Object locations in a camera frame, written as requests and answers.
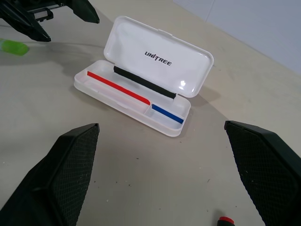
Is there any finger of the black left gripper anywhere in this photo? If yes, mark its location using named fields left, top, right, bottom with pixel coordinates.
left=69, top=0, right=100, bottom=24
left=0, top=0, right=52, bottom=43

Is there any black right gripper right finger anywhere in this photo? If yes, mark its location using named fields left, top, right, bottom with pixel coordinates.
left=223, top=121, right=301, bottom=226

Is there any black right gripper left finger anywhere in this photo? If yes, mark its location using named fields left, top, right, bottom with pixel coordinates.
left=0, top=122, right=100, bottom=226

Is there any white plastic case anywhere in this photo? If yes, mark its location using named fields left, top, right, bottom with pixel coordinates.
left=73, top=15, right=214, bottom=138

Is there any green translucent highlighter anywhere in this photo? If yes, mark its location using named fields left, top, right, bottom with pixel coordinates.
left=0, top=37, right=29, bottom=57

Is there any red and black pen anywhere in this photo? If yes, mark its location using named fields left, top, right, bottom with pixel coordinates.
left=216, top=209, right=235, bottom=226

